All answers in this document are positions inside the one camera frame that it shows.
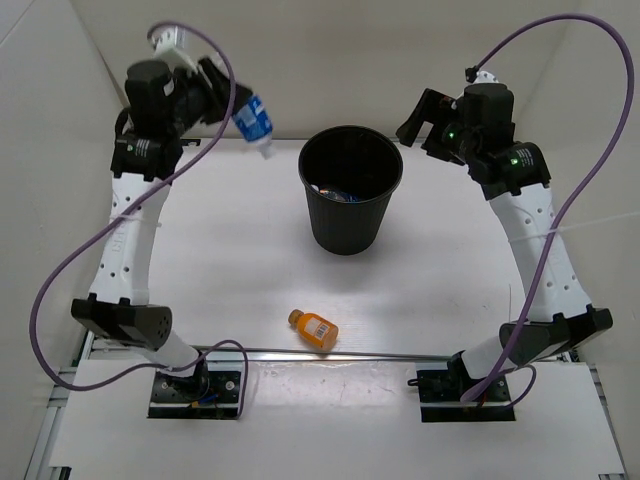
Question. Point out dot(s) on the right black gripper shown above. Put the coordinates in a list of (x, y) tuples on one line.
[(434, 108)]

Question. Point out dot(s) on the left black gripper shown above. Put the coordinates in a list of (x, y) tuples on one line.
[(219, 97)]

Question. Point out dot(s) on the clear bottle dark blue label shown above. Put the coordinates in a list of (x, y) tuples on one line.
[(255, 126)]

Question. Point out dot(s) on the clear bottle red label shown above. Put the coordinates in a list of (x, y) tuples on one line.
[(329, 192)]

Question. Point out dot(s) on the orange juice bottle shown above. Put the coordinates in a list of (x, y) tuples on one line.
[(315, 330)]

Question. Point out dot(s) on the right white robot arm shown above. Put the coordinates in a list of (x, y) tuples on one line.
[(476, 131)]

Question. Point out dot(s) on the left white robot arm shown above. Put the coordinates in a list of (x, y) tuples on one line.
[(164, 103)]

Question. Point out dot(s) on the black plastic bin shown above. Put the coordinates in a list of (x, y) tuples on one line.
[(356, 160)]

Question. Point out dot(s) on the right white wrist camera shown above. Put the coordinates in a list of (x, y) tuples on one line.
[(474, 75)]

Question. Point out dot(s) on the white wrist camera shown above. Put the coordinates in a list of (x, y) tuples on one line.
[(169, 46), (474, 75)]

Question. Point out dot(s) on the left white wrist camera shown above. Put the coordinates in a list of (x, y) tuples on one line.
[(169, 46)]

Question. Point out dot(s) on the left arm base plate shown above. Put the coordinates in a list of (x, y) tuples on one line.
[(219, 395)]

